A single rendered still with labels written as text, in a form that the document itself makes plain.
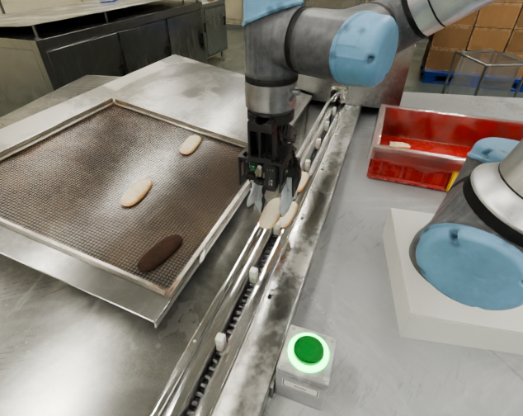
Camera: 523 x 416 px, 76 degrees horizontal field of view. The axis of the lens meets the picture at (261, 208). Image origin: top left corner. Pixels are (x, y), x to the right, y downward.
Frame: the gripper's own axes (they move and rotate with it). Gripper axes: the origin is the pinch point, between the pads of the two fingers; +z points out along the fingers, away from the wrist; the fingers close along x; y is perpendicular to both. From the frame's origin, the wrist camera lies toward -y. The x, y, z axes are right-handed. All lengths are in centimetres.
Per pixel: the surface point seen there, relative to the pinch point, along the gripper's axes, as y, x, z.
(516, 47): -441, 150, 50
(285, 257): 5.2, 4.3, 7.5
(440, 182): -36, 34, 9
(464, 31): -441, 92, 37
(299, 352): 25.0, 11.9, 3.0
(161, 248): 14.9, -15.7, 2.7
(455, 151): -61, 41, 12
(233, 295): 15.7, -1.9, 8.6
